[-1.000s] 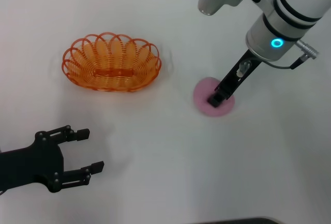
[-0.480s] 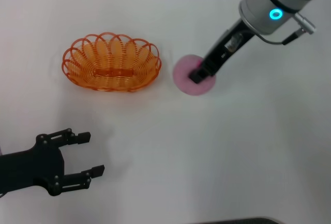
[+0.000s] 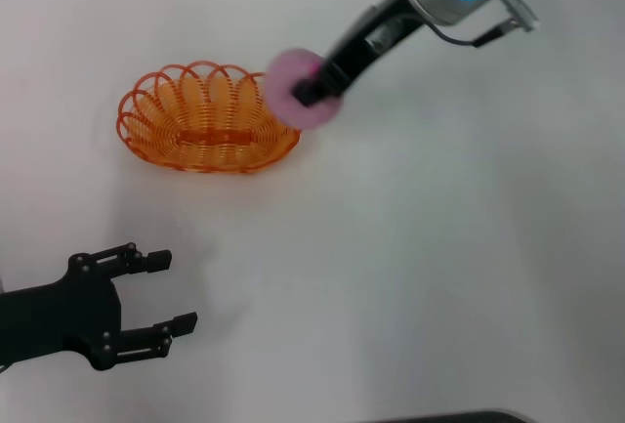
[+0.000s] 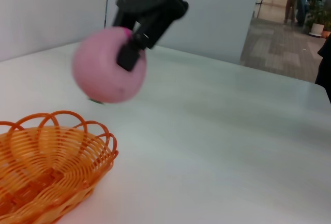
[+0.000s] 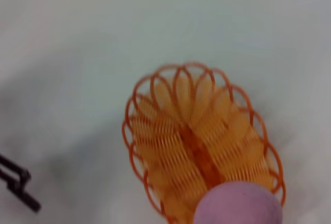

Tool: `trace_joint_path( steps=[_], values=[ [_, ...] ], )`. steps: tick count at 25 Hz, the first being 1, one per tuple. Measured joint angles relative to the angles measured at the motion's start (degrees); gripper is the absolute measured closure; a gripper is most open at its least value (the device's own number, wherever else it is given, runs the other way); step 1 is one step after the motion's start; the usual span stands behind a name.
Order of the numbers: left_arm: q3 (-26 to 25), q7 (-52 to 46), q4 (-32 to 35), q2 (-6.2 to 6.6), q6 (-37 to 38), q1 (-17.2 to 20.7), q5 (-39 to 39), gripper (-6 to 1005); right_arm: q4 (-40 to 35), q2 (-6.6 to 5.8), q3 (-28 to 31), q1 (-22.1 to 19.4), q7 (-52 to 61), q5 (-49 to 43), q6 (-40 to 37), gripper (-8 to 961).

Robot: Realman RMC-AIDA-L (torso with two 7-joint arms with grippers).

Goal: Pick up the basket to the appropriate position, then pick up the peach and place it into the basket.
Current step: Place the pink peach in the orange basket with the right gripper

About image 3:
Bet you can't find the orange plastic woven basket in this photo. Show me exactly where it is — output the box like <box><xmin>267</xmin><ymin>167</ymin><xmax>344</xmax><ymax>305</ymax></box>
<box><xmin>115</xmin><ymin>60</ymin><xmax>303</xmax><ymax>175</ymax></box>

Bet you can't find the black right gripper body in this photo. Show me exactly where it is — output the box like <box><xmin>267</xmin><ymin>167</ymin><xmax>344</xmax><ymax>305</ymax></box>
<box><xmin>323</xmin><ymin>0</ymin><xmax>427</xmax><ymax>80</ymax></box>

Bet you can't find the pink peach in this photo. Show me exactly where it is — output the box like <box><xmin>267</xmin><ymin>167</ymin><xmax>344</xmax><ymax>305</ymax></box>
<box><xmin>266</xmin><ymin>48</ymin><xmax>344</xmax><ymax>129</ymax></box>

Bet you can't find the clear plastic connector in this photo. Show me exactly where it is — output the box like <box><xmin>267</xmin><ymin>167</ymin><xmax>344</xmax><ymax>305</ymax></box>
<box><xmin>499</xmin><ymin>0</ymin><xmax>541</xmax><ymax>33</ymax></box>

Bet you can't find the black robot torso edge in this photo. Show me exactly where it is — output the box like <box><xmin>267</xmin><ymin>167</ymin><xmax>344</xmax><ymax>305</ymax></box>
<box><xmin>375</xmin><ymin>410</ymin><xmax>532</xmax><ymax>423</ymax></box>

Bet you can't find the black cable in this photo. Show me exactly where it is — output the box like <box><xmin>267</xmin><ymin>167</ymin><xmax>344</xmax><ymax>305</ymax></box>
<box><xmin>429</xmin><ymin>16</ymin><xmax>520</xmax><ymax>49</ymax></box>

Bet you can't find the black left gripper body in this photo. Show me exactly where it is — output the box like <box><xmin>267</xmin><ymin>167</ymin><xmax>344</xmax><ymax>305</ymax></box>
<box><xmin>0</xmin><ymin>253</ymin><xmax>123</xmax><ymax>372</ymax></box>

